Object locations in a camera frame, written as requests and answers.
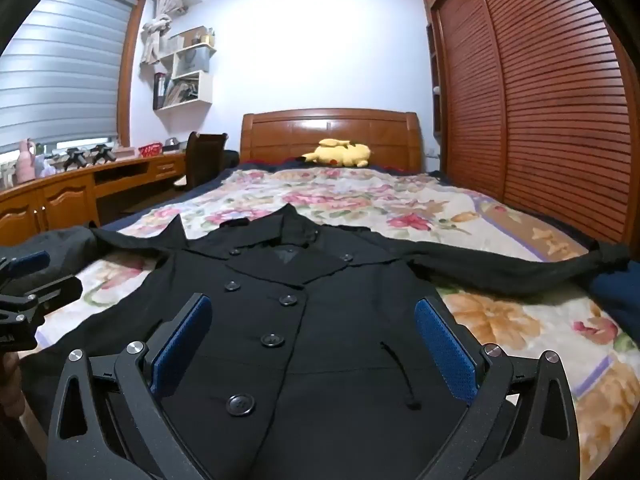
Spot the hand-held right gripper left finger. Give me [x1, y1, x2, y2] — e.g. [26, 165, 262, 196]
[46, 292, 216, 480]

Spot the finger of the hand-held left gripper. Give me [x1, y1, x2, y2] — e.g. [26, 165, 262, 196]
[0, 251, 51, 283]
[0, 276, 84, 312]

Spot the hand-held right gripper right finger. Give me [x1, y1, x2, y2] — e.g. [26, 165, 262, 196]
[414, 297, 582, 480]

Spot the black buttoned coat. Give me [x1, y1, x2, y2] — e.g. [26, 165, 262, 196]
[20, 204, 632, 480]

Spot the person's left hand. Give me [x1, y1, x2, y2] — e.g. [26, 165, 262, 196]
[0, 351, 22, 418]

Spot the dark grey garment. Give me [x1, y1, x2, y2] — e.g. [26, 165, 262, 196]
[0, 226, 101, 293]

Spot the floral blanket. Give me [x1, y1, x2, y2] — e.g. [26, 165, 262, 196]
[75, 166, 640, 480]

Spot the wooden desk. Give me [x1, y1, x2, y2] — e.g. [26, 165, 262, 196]
[0, 151, 190, 250]

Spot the pink vase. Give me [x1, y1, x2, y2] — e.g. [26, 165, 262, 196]
[16, 138, 37, 184]

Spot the dark blue cloth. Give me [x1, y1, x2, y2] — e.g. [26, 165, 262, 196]
[587, 257, 640, 332]

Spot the dark brown chair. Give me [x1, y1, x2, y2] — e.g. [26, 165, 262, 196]
[172, 131, 229, 192]

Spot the grey window blind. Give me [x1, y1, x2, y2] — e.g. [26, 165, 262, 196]
[0, 0, 139, 150]

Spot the yellow plush toy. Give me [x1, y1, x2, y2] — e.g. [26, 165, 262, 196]
[301, 137, 374, 169]

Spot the row of books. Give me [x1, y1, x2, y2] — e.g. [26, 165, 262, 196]
[167, 76, 202, 105]

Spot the wooden bed headboard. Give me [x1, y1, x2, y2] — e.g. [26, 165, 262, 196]
[240, 108, 425, 175]

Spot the wooden louvered wardrobe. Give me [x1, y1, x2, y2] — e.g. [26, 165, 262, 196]
[420, 0, 640, 261]

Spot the beige tied curtain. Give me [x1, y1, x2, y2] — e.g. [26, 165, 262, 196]
[139, 0, 189, 66]

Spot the wooden window frame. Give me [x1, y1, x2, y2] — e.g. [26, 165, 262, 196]
[64, 0, 149, 150]

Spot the white wall shelf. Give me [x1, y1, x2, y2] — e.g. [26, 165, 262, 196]
[152, 27, 219, 111]

